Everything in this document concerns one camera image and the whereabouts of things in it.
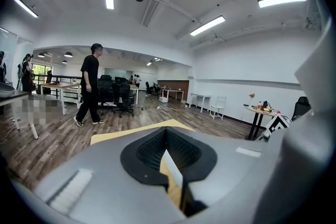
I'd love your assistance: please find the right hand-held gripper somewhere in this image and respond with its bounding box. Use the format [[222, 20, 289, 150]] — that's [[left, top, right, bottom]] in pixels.
[[258, 113, 293, 143]]

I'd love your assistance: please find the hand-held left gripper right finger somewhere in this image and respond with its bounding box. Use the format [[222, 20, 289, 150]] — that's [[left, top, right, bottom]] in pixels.
[[166, 126, 284, 208]]

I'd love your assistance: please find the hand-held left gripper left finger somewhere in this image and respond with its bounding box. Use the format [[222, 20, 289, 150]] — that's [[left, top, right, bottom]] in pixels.
[[34, 126, 187, 221]]

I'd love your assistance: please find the round wooden table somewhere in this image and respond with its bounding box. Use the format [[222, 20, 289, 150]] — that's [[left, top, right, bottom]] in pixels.
[[244, 105, 278, 141]]

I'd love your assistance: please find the black office chair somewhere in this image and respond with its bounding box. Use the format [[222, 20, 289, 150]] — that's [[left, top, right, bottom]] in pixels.
[[97, 74, 114, 115], [291, 96, 312, 122], [41, 70, 53, 95], [111, 77, 136, 119]]

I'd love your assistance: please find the white chair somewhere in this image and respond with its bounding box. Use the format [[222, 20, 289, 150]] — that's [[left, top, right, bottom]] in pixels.
[[209, 95, 227, 121]]

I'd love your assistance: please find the small white table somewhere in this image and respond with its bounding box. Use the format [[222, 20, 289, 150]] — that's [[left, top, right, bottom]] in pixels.
[[190, 93, 212, 114]]

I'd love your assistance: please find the long white desk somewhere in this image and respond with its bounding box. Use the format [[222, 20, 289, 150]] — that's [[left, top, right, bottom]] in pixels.
[[162, 88, 185, 102]]

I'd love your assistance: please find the wooden desk with white legs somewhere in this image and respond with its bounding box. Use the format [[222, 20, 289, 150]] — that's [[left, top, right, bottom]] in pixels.
[[40, 82, 81, 116]]

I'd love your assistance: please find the black metal railing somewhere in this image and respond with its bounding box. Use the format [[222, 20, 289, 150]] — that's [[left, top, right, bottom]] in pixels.
[[33, 74, 82, 85]]

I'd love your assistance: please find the white-legged table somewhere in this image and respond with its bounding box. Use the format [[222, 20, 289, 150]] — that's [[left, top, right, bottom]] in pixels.
[[0, 90, 39, 140]]

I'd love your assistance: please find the grey bowl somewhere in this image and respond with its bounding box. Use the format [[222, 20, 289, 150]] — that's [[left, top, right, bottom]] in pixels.
[[0, 82, 16, 99]]

